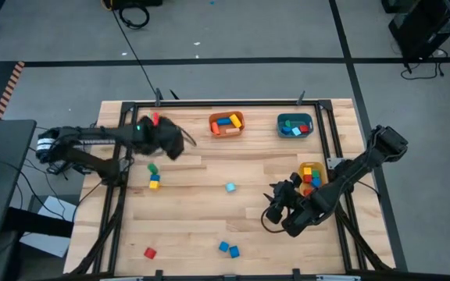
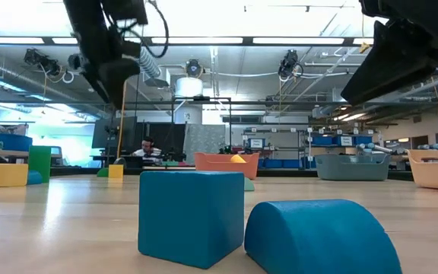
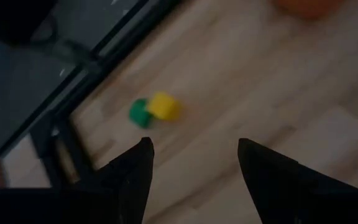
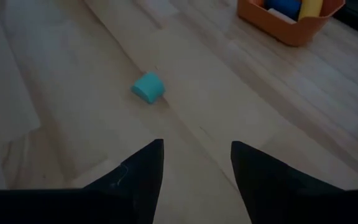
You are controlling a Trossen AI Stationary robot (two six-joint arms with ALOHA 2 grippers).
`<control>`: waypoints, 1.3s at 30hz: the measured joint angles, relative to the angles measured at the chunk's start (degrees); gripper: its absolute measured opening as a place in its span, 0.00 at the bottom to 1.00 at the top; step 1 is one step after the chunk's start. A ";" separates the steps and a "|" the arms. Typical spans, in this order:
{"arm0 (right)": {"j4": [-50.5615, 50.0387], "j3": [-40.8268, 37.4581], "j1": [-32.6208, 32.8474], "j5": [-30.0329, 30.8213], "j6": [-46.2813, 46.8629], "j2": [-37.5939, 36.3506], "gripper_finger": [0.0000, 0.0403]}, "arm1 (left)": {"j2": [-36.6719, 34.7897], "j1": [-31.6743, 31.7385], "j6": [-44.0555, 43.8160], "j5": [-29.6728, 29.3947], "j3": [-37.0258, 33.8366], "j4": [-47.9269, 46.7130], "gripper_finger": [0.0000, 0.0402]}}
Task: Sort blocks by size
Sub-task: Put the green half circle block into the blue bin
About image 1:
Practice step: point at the yellow cylinder block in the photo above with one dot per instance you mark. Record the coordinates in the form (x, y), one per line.
(235, 121)

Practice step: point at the grey-blue plastic bin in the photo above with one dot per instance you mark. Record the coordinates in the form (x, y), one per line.
(307, 118)

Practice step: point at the green cube block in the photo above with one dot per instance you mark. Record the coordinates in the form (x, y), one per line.
(315, 174)

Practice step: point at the blue cube block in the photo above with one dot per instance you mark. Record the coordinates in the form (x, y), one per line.
(223, 246)
(316, 182)

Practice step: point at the red block near top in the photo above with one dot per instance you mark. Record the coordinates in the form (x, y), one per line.
(155, 119)

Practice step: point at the green tall block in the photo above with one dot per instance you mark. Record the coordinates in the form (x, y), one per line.
(152, 168)

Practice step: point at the black equipment case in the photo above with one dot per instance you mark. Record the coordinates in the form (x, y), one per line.
(139, 3)

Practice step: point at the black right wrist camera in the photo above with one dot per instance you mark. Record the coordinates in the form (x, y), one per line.
(276, 214)

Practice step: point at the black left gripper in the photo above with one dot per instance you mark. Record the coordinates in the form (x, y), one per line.
(158, 136)

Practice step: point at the blue cylinder block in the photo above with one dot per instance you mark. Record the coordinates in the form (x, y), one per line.
(223, 121)

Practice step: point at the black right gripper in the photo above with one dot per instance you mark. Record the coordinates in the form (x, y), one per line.
(303, 214)

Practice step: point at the black side desk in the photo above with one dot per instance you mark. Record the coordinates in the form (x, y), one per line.
(2, 175)

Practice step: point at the yellow plastic bin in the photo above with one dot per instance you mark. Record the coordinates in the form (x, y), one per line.
(322, 168)

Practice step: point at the black computer tower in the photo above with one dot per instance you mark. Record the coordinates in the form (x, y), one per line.
(424, 23)

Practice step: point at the black aluminium table frame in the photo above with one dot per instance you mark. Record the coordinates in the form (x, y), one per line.
(248, 103)

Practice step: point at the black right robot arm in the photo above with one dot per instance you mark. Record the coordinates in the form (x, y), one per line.
(389, 144)

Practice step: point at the yellow cube block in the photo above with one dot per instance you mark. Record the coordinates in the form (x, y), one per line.
(307, 170)
(154, 185)

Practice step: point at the tan wooden cylinder block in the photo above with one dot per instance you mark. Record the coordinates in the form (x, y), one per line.
(233, 130)

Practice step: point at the red cylinder block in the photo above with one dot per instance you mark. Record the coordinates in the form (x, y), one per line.
(215, 129)

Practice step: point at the orange black striped tape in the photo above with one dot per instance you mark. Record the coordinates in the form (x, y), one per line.
(10, 87)

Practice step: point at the orange plastic bin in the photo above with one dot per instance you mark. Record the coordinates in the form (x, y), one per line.
(211, 116)

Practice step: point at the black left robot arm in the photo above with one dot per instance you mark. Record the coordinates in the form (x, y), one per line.
(104, 134)

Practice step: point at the light blue half-cylinder block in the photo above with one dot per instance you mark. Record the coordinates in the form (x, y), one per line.
(231, 187)

